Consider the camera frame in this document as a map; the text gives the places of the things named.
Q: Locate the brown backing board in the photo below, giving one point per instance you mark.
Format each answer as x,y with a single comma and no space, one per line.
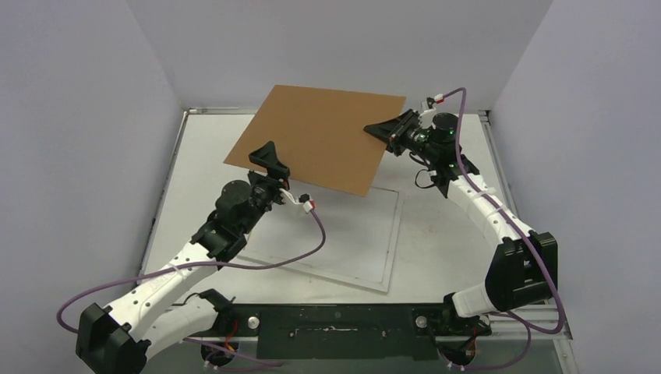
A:
318,133

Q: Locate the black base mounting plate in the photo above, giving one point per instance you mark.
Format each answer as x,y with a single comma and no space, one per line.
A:
336,346

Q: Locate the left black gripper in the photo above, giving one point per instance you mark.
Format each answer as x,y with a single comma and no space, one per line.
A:
266,157

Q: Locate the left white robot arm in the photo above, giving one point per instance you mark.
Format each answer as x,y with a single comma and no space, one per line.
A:
122,336

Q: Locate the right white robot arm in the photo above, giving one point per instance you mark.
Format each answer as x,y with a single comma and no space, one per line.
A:
523,269

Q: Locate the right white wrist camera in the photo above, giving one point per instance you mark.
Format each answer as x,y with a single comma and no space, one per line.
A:
429,105

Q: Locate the aluminium front rail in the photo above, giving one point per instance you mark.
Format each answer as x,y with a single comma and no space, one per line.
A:
516,330

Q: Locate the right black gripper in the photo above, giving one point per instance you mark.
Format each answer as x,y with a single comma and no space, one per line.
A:
401,132

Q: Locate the white picture frame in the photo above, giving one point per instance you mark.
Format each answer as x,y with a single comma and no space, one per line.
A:
335,279

